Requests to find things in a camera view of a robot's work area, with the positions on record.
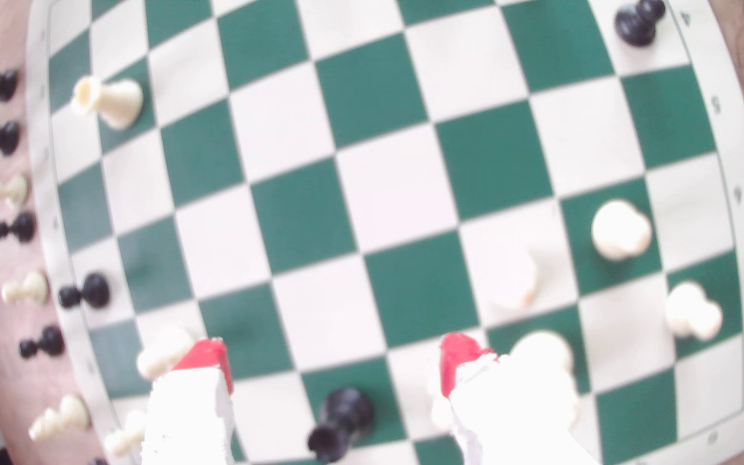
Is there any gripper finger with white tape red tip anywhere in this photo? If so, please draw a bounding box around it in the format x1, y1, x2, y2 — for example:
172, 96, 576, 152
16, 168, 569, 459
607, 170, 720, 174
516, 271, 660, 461
439, 332, 598, 465
143, 337, 237, 465

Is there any black chess rook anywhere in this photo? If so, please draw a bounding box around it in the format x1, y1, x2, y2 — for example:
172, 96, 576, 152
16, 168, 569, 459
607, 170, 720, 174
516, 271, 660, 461
307, 386, 376, 464

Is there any tall white chess piece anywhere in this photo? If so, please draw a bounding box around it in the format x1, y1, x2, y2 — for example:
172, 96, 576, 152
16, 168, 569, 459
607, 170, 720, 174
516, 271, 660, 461
511, 331, 581, 424

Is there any white chess bishop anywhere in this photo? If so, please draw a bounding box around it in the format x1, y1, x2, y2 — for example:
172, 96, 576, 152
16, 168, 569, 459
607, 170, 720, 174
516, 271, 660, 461
28, 394, 92, 443

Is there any green and white chess board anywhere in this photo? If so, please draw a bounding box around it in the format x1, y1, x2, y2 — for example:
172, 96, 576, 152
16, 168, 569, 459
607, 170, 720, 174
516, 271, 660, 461
26, 0, 744, 465

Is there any white chess rook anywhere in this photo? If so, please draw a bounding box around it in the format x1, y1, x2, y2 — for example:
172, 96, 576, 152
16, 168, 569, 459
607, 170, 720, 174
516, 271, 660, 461
70, 75, 145, 131

